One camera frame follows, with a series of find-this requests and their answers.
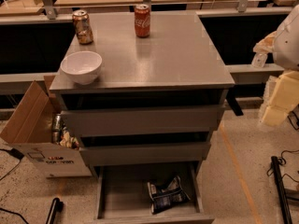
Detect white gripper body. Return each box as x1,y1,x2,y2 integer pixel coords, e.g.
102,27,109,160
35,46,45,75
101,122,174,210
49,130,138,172
263,71,299,113

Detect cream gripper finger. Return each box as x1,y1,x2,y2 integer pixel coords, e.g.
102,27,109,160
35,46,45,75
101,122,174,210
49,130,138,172
259,105,288,127

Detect blue chip bag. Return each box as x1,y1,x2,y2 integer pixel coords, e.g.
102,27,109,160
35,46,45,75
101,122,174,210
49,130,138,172
148,175,191,215

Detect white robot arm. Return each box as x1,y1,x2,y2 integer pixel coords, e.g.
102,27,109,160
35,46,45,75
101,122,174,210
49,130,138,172
251,6,299,127

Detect middle grey drawer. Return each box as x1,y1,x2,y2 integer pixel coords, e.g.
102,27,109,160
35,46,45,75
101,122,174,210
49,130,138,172
79,142,211,166

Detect top grey drawer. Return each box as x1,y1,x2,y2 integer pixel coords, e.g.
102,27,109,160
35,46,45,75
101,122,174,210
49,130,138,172
62,105,224,137

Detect grey drawer cabinet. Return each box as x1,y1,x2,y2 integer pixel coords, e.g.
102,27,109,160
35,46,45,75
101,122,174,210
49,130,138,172
49,10,235,179

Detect open bottom grey drawer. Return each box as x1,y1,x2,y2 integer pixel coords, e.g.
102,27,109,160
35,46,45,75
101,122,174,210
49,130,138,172
96,162,214,224

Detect clear sanitizer pump bottle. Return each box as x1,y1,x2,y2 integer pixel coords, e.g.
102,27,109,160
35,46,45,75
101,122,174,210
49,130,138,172
251,53,268,68

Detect black stand bar right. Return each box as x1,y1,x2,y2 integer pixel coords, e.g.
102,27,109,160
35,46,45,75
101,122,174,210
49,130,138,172
271,156,292,224

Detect red coca-cola can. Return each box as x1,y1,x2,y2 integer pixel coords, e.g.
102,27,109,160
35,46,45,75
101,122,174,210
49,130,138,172
135,4,150,37

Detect white bowl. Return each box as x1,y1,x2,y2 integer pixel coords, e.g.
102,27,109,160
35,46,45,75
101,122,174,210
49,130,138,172
61,51,102,85

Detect snack packets in box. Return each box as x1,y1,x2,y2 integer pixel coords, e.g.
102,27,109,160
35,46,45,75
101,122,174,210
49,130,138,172
59,127,79,149

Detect silver can in box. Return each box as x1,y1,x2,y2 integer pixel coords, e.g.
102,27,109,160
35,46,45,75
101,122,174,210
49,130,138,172
51,114,64,144

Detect gold patterned can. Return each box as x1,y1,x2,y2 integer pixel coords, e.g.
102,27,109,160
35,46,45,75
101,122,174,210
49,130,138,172
72,9,93,45

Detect black object bottom left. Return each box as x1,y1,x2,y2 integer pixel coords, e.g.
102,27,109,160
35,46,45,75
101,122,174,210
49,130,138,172
46,198,64,224

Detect open cardboard box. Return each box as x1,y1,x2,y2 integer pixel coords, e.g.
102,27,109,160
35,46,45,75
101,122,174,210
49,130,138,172
0,81,92,178

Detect black power adapter cable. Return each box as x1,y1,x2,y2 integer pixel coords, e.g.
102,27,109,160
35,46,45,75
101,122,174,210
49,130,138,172
0,147,25,182

